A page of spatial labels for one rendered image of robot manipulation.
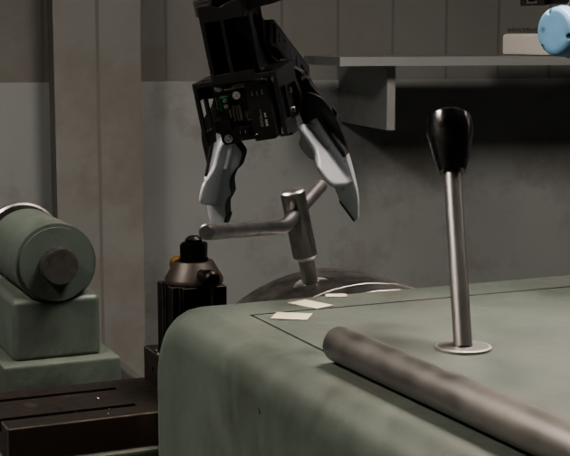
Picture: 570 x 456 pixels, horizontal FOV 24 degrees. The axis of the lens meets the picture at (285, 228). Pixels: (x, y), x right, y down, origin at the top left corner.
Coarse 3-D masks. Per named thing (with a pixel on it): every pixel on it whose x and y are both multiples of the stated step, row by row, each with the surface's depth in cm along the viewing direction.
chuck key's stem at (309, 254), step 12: (288, 192) 116; (300, 192) 115; (288, 204) 116; (300, 204) 116; (300, 228) 116; (300, 240) 116; (312, 240) 117; (300, 252) 116; (312, 252) 117; (300, 264) 117; (312, 264) 117; (312, 276) 117
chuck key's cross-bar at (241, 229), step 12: (312, 192) 121; (312, 204) 120; (288, 216) 113; (300, 216) 116; (204, 228) 94; (216, 228) 94; (228, 228) 97; (240, 228) 99; (252, 228) 102; (264, 228) 105; (276, 228) 108; (288, 228) 112
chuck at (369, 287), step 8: (344, 288) 114; (352, 288) 114; (360, 288) 113; (368, 288) 113; (376, 288) 113; (384, 288) 113; (392, 288) 113; (400, 288) 114; (408, 288) 115; (320, 296) 113
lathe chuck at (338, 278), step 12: (288, 276) 121; (300, 276) 120; (324, 276) 119; (336, 276) 119; (348, 276) 119; (360, 276) 119; (372, 276) 120; (264, 288) 120; (276, 288) 119; (288, 288) 118; (300, 288) 117; (312, 288) 116; (324, 288) 115; (336, 288) 114; (240, 300) 120; (252, 300) 119; (264, 300) 117
